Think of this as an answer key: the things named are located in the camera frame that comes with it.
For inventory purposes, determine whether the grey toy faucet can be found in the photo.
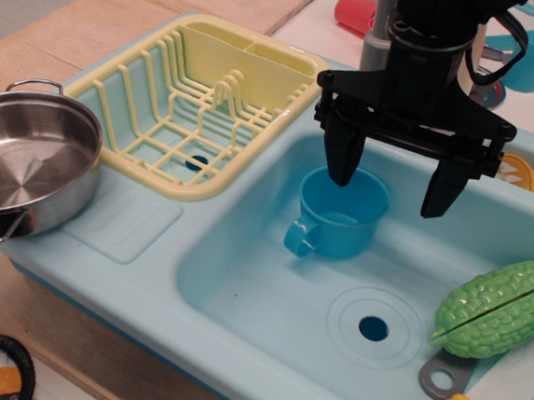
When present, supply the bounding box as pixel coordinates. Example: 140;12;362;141
359;0;398;72

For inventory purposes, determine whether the grey toy utensil handle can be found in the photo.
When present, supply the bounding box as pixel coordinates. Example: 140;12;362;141
418;349;476;400

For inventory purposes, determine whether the stainless steel pot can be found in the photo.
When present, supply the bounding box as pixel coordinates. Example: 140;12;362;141
0;78;103;243

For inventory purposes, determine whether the red plastic cup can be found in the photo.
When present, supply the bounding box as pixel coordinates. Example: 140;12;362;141
334;0;377;37

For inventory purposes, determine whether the blue plastic cup with handle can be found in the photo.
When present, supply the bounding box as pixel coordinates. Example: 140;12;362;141
283;167;390;260

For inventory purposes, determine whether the blue plastic cup right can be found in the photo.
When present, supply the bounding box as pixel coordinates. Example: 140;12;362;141
483;31;534;93

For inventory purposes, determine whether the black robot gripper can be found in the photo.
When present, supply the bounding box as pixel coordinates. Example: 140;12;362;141
315;10;516;219

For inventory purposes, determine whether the green toy bitter melon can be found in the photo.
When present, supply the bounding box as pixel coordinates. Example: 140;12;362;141
429;260;534;359

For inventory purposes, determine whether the yellow plastic toy utensil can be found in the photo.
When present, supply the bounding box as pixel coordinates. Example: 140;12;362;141
497;154;534;192

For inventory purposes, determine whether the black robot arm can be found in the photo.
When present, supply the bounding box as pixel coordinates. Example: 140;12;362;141
315;0;528;218

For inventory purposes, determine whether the yellow plastic dish rack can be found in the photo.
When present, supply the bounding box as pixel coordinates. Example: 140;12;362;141
65;14;327;201

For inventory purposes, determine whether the light blue toy sink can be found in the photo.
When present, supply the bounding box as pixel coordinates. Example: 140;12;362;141
4;110;534;400

